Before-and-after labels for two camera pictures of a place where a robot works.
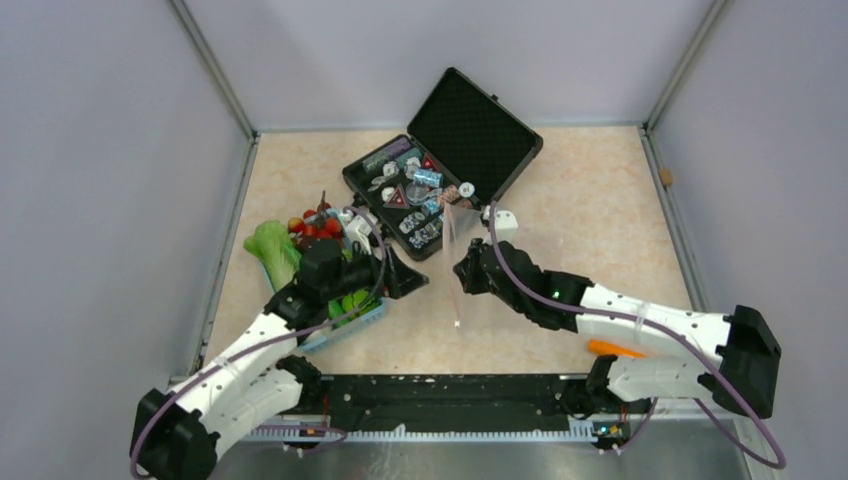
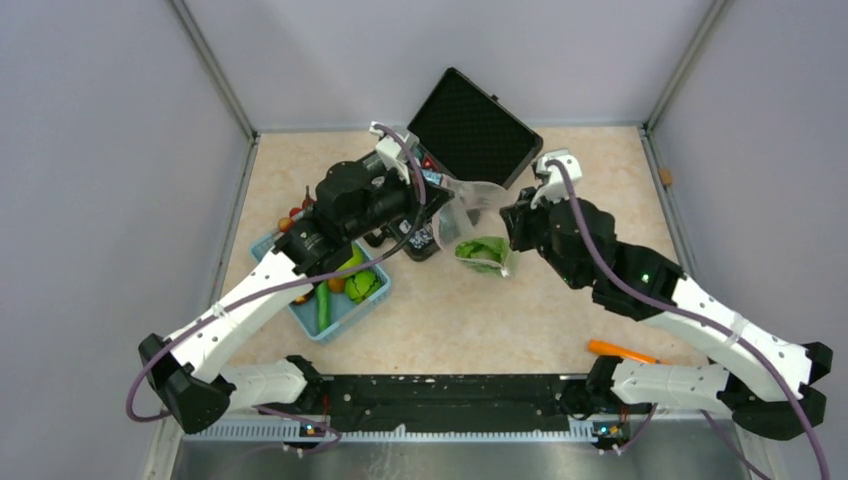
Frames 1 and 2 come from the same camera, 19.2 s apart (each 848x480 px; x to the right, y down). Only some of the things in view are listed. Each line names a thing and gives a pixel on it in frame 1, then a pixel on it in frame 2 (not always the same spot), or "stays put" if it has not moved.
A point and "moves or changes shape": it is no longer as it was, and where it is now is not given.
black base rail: [551, 400] stays put
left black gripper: [401, 278] -> [414, 204]
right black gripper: [467, 269] -> [518, 218]
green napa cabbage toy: [273, 246] moves or changes shape
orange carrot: [611, 348] stays put
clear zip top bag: [461, 225] moves or changes shape
